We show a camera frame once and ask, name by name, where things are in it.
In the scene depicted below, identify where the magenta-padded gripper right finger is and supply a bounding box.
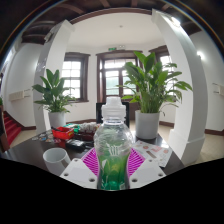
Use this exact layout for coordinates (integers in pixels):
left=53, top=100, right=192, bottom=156
left=127, top=147, right=167, bottom=190

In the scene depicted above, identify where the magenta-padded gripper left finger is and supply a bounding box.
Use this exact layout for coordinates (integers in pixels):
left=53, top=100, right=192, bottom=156
left=59, top=147, right=100, bottom=190

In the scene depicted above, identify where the clear bottle with green label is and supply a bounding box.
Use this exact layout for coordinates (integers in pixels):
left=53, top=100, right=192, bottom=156
left=93, top=96, right=135, bottom=192

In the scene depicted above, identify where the white printed leaflet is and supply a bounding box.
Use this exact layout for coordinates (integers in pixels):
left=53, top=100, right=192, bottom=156
left=132, top=139, right=173, bottom=168

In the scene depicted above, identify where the white mug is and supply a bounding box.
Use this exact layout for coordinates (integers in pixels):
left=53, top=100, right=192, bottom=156
left=42, top=147, right=72, bottom=177

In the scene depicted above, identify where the black flat device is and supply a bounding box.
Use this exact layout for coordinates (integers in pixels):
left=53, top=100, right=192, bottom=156
left=65, top=138, right=86, bottom=149

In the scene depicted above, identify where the red box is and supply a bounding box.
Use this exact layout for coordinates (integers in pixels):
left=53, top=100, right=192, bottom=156
left=51, top=125, right=75, bottom=140

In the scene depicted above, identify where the large plant in white pot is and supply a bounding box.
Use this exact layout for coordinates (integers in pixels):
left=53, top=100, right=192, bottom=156
left=120, top=50, right=194, bottom=140

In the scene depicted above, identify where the small plant in white pot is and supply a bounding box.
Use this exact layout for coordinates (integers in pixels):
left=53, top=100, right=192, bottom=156
left=32, top=68, right=76, bottom=129

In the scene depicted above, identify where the black chair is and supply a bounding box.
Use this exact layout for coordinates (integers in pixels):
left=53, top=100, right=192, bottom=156
left=95, top=101, right=131, bottom=129

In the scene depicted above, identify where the red carpeted staircase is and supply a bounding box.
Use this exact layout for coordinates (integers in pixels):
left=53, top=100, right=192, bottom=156
left=2, top=110, right=24, bottom=146

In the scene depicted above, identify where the brown-framed glass door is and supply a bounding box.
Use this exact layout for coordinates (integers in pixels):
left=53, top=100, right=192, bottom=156
left=95, top=49, right=143, bottom=104

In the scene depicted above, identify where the column lamp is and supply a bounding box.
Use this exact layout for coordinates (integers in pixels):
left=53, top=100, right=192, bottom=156
left=169, top=15, right=182, bottom=28

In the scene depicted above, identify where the white wall radiator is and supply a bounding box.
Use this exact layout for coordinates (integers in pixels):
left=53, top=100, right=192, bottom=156
left=213, top=82, right=224, bottom=97
left=8, top=89, right=33, bottom=102

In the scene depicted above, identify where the wall lamp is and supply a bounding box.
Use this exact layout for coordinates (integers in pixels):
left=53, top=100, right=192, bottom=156
left=196, top=49, right=206, bottom=60

